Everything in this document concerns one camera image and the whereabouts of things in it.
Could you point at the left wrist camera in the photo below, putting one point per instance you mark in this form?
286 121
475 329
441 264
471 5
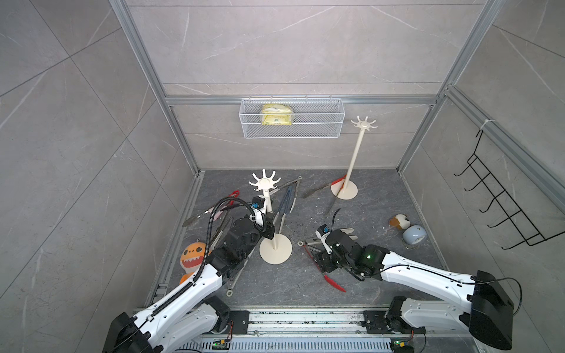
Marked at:
258 206

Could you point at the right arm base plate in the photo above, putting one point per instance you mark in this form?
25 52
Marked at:
379 322

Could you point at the yellow packet in basket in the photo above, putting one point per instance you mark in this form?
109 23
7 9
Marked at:
276 115

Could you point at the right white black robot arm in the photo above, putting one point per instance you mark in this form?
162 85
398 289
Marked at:
475 303

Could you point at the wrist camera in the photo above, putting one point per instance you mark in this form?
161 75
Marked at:
258 206
322 233

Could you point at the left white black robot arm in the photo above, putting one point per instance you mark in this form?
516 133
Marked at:
192 309

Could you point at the white wire mesh basket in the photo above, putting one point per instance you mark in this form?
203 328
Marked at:
313 118

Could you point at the long steel white tongs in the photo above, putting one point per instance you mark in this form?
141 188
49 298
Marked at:
232 282

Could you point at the orange monster plush toy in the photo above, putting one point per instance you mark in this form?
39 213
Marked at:
191 259

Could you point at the blue handled cream tongs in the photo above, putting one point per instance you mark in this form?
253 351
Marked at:
285 206

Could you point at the brown white plush toy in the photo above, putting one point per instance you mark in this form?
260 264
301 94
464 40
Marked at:
400 222

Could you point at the black tipped steel tongs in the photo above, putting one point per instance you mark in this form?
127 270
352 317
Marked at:
221 230

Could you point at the cream utensil stand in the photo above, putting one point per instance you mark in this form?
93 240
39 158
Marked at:
345 189
277 249

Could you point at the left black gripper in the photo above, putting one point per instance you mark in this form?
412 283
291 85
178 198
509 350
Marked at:
268 227

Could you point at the steel tongs with ring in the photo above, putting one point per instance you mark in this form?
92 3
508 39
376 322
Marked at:
280 187

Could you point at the black wire wall hook rack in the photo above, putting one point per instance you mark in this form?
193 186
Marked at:
513 214

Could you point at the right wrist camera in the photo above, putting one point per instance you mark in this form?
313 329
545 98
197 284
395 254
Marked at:
322 233

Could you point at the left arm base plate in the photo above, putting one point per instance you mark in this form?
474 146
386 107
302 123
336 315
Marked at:
237 323

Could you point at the red tipped steel tongs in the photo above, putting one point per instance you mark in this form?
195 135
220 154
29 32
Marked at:
311 251

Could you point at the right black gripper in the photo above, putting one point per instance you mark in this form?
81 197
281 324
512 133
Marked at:
322 261

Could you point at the red pink paw tongs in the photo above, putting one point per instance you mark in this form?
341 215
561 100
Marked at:
224 206

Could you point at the grey blue dome toy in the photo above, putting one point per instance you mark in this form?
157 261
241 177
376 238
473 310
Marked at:
414 235

